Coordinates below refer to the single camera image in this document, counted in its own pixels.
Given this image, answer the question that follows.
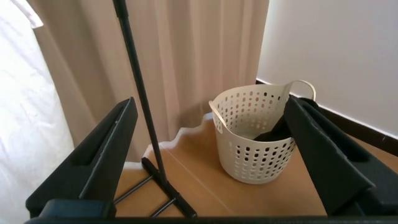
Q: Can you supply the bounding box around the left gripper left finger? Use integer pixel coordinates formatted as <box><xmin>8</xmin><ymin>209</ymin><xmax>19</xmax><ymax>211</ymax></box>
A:
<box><xmin>25</xmin><ymin>96</ymin><xmax>139</xmax><ymax>218</ymax></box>

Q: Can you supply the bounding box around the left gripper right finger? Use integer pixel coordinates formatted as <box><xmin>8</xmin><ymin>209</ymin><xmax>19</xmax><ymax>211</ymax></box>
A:
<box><xmin>283</xmin><ymin>95</ymin><xmax>398</xmax><ymax>218</ymax></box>

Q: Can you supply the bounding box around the white printed T-shirt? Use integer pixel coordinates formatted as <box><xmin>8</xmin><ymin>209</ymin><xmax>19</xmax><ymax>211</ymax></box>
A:
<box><xmin>0</xmin><ymin>0</ymin><xmax>76</xmax><ymax>224</ymax></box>

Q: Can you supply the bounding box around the white laundry basket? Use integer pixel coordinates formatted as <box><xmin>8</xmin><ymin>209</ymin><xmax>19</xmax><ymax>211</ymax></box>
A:
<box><xmin>208</xmin><ymin>79</ymin><xmax>317</xmax><ymax>185</ymax></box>

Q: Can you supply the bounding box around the black clothes rack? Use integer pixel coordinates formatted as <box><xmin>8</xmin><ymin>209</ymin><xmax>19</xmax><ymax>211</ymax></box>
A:
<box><xmin>111</xmin><ymin>0</ymin><xmax>198</xmax><ymax>218</ymax></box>

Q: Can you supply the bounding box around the black garment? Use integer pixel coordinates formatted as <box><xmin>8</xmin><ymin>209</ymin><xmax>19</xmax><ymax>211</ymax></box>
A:
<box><xmin>252</xmin><ymin>114</ymin><xmax>294</xmax><ymax>143</ymax></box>

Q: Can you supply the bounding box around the beige curtain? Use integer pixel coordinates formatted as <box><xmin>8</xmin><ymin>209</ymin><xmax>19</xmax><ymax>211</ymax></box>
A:
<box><xmin>26</xmin><ymin>0</ymin><xmax>271</xmax><ymax>163</ymax></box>

